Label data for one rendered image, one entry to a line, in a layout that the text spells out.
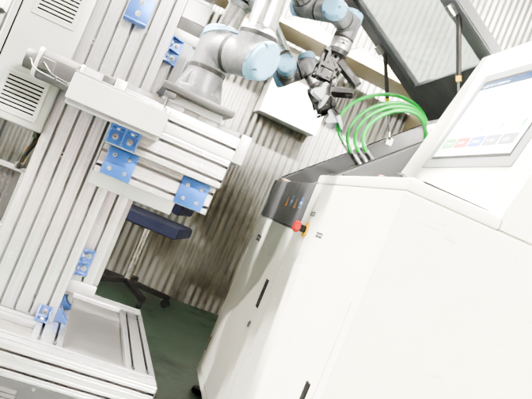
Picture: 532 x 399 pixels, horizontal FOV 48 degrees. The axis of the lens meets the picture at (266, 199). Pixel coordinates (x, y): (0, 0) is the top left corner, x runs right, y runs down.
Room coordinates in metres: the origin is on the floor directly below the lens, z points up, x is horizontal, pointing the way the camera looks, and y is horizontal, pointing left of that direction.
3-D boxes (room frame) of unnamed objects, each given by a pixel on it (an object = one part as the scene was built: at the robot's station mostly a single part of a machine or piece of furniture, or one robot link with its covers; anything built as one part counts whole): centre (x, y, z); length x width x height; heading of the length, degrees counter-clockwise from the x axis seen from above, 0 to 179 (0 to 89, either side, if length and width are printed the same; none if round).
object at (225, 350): (2.24, -0.07, 0.44); 0.65 x 0.02 x 0.68; 10
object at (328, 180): (1.57, -0.30, 0.96); 0.70 x 0.22 x 0.03; 10
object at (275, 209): (2.24, -0.09, 0.87); 0.62 x 0.04 x 0.16; 10
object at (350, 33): (2.11, -0.03, 1.53); 0.09 x 0.08 x 0.11; 147
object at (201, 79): (1.81, 0.31, 1.09); 0.15 x 0.15 x 0.10
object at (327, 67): (2.11, -0.03, 1.37); 0.09 x 0.08 x 0.12; 100
